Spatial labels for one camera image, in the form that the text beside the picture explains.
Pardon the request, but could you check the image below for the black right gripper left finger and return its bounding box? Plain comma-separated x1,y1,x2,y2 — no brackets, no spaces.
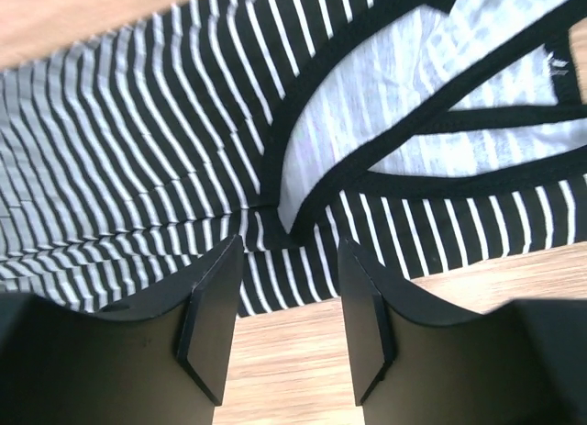
1,235,243,424

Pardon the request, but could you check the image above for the black white striped tank top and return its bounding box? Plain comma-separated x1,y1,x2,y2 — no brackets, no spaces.
1,0,586,316

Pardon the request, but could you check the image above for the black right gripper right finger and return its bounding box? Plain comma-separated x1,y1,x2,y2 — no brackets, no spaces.
338,239,586,424

